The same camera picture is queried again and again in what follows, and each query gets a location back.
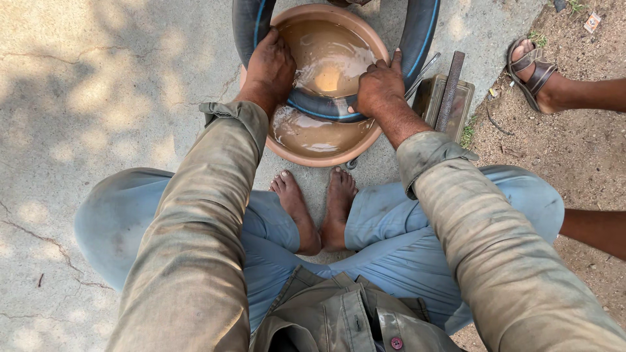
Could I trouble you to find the person's right hand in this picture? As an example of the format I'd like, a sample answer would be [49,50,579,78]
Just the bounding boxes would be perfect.
[347,48,407,119]

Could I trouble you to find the khaki work shirt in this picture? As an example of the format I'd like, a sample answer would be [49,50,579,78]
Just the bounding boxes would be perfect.
[248,265,463,352]

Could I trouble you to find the flat metal tyre lever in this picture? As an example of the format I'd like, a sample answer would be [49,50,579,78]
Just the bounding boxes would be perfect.
[404,52,442,101]

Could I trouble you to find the person's right foot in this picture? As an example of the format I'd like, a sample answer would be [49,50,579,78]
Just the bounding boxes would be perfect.
[320,166,359,253]

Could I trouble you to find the long dark metal rasp file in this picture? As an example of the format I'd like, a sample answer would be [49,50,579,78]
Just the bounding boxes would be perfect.
[434,50,466,133]

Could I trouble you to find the light blue trousers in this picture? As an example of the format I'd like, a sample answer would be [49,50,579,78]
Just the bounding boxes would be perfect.
[73,165,566,338]

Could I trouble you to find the dirty rectangular metal tin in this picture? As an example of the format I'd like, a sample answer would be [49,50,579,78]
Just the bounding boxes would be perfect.
[412,73,476,144]

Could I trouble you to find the person's left hand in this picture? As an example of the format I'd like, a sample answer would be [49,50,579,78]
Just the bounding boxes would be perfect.
[239,27,297,107]

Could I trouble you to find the person's left foot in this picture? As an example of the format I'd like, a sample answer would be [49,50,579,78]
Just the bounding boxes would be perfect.
[268,169,322,257]

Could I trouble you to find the brown leather sandal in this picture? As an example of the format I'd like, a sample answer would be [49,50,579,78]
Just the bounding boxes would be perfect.
[507,37,559,113]

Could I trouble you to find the black blue-striped rubber tube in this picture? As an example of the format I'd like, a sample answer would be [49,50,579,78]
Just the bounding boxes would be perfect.
[232,0,441,123]

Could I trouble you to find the terracotta plastic basin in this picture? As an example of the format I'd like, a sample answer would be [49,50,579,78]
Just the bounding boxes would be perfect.
[239,4,392,168]

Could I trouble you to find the muddy brown water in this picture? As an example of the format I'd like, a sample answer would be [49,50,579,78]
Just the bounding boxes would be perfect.
[271,20,380,158]

